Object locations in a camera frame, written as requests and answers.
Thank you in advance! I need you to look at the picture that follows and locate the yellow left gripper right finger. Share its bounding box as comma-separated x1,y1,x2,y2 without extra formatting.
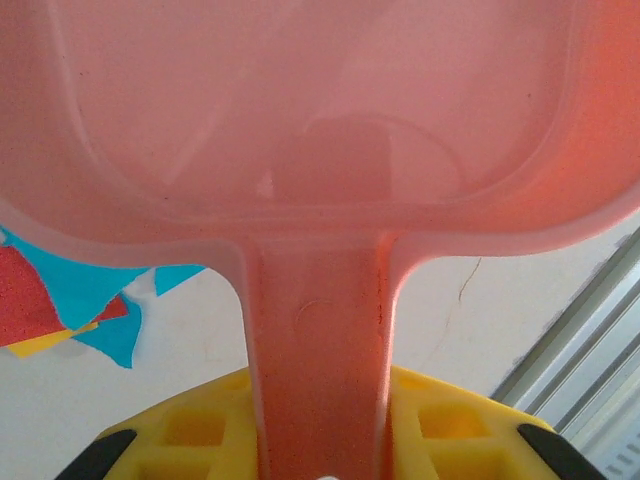
384,364,609,480

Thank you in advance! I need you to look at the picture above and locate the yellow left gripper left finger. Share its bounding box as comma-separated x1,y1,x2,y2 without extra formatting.
52,367,266,480

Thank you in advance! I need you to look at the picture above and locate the cyan paper scrap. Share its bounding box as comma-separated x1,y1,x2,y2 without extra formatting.
71,298,145,370
0,225,151,332
152,263,207,297

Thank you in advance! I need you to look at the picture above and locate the red paper scrap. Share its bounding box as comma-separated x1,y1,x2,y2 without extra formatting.
0,243,69,347
91,293,130,325

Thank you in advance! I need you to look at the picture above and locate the yellow paper scrap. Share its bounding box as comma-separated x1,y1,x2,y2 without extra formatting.
7,321,100,359

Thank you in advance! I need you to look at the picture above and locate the pink plastic dustpan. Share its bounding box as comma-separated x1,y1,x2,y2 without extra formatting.
0,0,640,480

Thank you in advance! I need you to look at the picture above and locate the wide aluminium frame rail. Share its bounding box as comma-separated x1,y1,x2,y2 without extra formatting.
492,233,640,451

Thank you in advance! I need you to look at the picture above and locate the grey slotted cable duct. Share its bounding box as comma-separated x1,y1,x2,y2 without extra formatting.
594,429,640,480

